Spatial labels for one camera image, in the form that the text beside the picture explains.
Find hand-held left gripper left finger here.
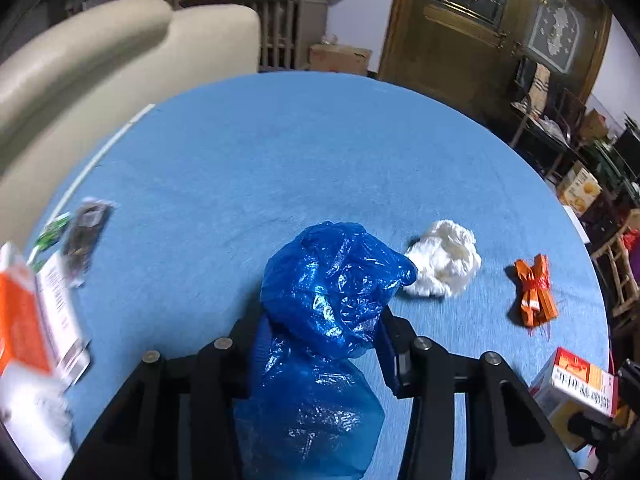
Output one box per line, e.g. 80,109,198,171
62,315,266,480

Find red and white carton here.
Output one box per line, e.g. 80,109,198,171
529,346,618,453

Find yellow printed box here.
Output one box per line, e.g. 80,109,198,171
557,167,603,216

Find black metal chair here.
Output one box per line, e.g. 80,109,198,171
510,57,588,171

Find cardboard box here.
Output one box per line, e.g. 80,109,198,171
307,44,373,77

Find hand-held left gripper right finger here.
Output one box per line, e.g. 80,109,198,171
375,305,581,480

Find white labelled packet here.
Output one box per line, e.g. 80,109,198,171
36,252,92,386

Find blue plastic bag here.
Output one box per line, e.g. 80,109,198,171
232,220,418,480

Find wooden chair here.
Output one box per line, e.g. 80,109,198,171
592,210,640,318

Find white box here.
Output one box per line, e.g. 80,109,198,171
0,365,76,478

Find green wrapper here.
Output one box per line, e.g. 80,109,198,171
27,212,73,266

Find brown cardboard carton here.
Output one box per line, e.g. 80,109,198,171
580,110,608,141

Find plaid scarf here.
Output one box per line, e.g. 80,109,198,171
530,64,551,106

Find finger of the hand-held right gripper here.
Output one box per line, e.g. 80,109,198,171
616,357,640,401
569,410,626,453

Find white plastic bag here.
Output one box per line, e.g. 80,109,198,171
402,220,482,300

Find wooden glazed double door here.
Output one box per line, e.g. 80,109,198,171
377,0,613,128

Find wooden barred crib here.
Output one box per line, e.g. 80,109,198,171
180,0,331,72

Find beige sofa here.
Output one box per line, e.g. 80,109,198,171
0,0,262,241

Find dark snack wrapper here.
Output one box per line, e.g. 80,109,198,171
60,199,117,288

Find orange packet bundle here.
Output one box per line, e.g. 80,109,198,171
514,254,558,330

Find white stick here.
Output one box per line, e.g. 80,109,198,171
47,104,157,226

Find orange and white carton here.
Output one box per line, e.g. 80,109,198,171
0,242,56,378

